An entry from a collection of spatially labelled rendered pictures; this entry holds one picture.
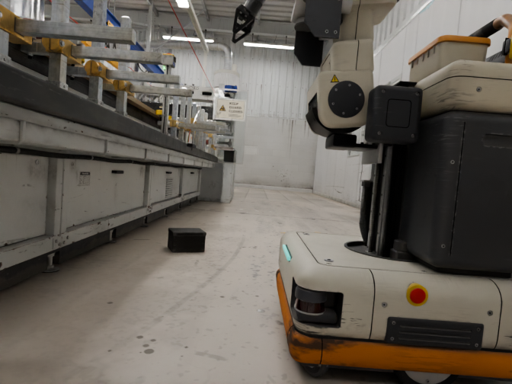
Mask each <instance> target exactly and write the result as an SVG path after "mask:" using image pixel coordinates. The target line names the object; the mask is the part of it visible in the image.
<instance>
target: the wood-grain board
mask: <svg viewBox="0 0 512 384"><path fill-rule="evenodd" d="M41 40H42V39H36V40H34V42H38V43H41ZM109 92H110V93H111V94H114V95H116V96H117V92H116V91H109ZM127 102H128V103H130V104H132V105H133V106H135V107H137V108H139V109H140V110H142V111H144V112H146V113H148V114H149V115H151V116H153V117H154V118H156V119H158V120H160V117H159V116H158V115H156V114H155V112H156V111H155V110H153V109H152V108H150V107H149V106H147V105H145V104H144V103H143V102H141V101H139V100H137V99H136V98H134V97H133V96H127Z"/></svg>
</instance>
